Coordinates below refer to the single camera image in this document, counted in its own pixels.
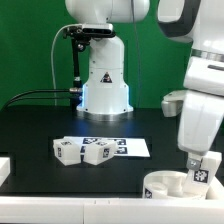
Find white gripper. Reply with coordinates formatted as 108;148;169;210
177;90;224;170

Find white round stool seat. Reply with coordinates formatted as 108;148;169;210
142;170;211;200

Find white marker sheet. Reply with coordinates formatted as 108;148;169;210
67;136;150;158

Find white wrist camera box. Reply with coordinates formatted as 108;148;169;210
161;90;186;117

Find black base cables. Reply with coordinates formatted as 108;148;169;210
2;87;83;110

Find black camera stand pole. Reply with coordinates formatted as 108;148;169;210
70;39;89;109

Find black camera on stand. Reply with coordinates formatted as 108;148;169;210
63;23;116;38

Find grey camera cable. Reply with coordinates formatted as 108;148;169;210
50;23;80;107

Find white front rail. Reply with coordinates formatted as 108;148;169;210
0;197;224;224

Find white left rail block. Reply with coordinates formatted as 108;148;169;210
0;157;10;187

